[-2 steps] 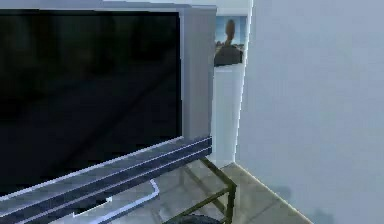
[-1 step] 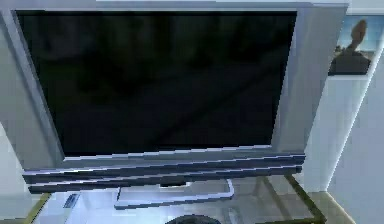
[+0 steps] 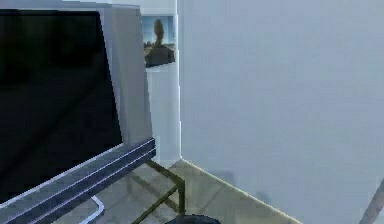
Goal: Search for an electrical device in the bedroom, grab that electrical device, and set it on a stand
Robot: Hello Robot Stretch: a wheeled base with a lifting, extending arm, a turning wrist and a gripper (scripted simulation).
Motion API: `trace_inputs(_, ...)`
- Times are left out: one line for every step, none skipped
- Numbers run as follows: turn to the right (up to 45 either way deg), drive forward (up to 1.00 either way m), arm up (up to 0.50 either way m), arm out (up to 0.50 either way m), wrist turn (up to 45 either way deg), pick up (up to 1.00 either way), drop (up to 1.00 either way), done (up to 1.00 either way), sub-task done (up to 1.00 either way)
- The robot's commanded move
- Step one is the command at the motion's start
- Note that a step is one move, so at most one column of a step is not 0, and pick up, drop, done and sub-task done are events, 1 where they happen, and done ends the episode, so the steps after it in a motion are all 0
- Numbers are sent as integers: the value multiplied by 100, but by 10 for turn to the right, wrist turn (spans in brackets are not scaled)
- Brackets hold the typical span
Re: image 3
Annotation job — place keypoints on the black television set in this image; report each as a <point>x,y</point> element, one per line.
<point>56,100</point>

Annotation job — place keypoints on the round black object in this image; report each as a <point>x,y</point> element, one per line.
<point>193,220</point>

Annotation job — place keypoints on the grey slanted post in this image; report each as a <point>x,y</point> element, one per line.
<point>375,206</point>

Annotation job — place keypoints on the framed landscape picture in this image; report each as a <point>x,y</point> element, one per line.
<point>159,40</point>

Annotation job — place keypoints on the olive metal frame stand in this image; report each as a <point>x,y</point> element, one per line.
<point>173,190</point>

